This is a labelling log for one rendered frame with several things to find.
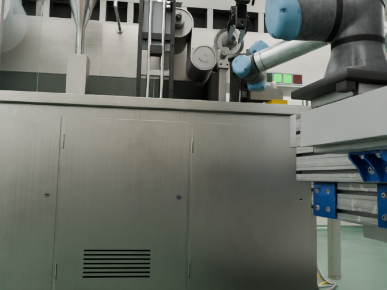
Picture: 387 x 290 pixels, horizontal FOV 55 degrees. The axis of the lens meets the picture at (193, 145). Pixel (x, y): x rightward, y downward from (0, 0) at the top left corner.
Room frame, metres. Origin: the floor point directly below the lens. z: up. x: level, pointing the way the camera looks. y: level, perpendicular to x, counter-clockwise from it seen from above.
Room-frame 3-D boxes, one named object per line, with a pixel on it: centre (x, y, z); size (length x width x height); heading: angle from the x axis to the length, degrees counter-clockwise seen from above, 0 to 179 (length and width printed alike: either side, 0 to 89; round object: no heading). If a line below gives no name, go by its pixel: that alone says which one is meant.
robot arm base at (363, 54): (0.84, -0.38, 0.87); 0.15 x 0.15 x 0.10
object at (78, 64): (1.75, 0.57, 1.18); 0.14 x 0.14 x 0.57
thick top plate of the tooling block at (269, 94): (1.92, -0.32, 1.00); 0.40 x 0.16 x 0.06; 7
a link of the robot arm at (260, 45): (1.46, -0.25, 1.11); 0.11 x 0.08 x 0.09; 7
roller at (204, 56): (1.84, -0.03, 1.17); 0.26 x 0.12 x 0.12; 7
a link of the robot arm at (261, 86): (1.45, -0.24, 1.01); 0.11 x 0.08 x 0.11; 150
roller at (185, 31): (1.83, 0.11, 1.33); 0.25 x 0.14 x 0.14; 7
